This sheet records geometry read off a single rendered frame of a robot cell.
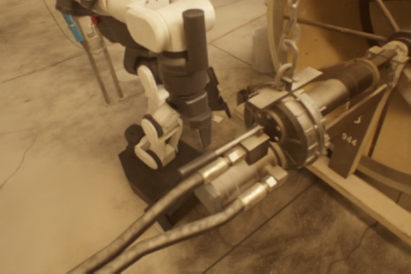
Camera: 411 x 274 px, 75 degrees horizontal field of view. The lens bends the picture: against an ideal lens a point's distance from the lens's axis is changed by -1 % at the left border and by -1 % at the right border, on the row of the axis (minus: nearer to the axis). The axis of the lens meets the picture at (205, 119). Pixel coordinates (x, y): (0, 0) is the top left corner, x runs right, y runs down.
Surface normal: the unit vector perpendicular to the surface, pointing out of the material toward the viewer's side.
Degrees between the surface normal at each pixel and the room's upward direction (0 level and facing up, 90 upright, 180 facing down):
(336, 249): 0
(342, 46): 54
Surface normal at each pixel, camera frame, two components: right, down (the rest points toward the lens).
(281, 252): -0.08, -0.75
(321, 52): 0.45, 0.02
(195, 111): 0.58, 0.50
